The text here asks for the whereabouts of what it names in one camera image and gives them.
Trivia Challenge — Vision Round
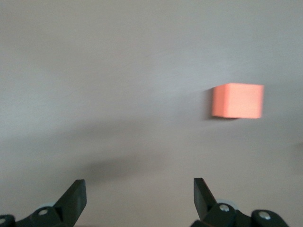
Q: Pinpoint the orange foam cube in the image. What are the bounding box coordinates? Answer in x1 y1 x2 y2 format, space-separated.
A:
211 83 265 120

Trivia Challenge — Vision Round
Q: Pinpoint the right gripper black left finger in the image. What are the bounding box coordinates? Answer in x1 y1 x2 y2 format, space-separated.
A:
31 179 88 227

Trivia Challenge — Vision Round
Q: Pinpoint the brown table cover sheet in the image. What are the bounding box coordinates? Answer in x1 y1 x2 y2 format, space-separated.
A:
0 0 303 227

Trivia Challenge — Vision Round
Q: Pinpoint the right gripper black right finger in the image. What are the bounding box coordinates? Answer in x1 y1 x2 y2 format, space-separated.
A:
190 177 239 227

